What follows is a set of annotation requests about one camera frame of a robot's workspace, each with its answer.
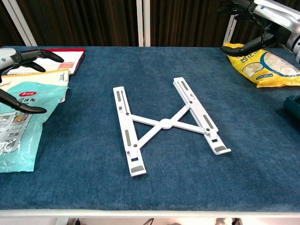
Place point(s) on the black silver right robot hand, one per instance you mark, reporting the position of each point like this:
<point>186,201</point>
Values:
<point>279,14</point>

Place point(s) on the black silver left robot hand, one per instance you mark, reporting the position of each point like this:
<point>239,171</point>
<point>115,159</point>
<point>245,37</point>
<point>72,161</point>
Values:
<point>30,55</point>

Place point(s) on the white folding laptop stand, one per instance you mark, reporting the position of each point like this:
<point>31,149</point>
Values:
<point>166,123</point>

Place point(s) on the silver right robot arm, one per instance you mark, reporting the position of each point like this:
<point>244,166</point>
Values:
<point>295,47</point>

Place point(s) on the cream paper package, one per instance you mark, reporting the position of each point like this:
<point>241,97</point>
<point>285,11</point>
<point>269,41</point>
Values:
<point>39,76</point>

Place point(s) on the red folder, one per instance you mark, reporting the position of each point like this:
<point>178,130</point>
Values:
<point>70,49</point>

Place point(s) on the white booklet with orange square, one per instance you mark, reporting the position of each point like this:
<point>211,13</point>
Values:
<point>72,56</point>

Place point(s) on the yellow snack bag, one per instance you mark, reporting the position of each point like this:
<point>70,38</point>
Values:
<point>269,68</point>

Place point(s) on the dark brown curtain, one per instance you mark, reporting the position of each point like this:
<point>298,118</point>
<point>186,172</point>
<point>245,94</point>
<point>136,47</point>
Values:
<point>93,23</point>

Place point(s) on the teal cleaning cloth bag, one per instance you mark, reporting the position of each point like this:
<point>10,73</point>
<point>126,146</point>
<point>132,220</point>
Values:
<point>21,140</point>

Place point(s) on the dark teal box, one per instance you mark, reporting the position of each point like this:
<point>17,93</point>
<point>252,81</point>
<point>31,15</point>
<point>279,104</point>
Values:
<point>293,112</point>

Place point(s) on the blue table cloth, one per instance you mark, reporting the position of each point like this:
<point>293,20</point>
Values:
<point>164,192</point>

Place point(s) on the white slanted frame post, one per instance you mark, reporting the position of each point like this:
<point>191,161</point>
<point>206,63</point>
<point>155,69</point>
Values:
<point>20,23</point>
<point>230,30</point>

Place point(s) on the white upright frame post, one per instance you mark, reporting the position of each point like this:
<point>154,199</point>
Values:
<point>143,23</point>

